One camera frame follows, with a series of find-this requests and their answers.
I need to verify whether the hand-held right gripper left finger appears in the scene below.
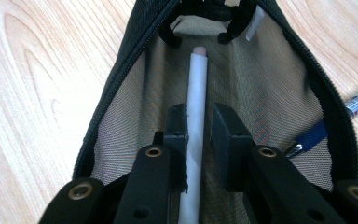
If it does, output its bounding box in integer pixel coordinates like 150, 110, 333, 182
162, 103, 190, 193

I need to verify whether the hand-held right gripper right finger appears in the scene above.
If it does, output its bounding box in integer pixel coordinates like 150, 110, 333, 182
210, 103, 256, 193

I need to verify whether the white pen with pink end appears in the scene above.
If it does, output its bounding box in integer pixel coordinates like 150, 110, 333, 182
177, 46, 210, 224

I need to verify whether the black pencil case beige lining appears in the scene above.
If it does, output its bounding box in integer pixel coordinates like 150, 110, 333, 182
72, 0, 358, 224

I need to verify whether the blue pen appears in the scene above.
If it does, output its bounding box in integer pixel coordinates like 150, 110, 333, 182
284, 85, 358, 159

